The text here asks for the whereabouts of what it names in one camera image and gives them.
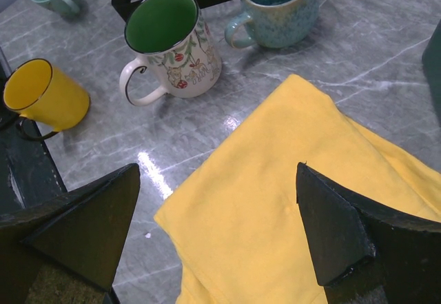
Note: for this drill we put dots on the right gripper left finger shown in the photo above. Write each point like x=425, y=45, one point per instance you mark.
x=67, y=249

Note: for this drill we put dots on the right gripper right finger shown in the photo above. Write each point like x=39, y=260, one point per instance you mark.
x=363, y=251

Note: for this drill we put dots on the yellow enamel mug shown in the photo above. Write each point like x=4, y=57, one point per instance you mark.
x=39, y=91

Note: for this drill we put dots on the white mug green interior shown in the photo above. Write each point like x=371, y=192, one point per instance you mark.
x=172, y=39

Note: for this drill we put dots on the yellow folded cloth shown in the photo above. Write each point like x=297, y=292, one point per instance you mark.
x=235, y=222

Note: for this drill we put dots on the green compartment tray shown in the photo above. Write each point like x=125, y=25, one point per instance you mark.
x=431, y=65

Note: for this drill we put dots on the speckled blue-green mug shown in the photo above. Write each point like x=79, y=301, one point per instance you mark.
x=271, y=23

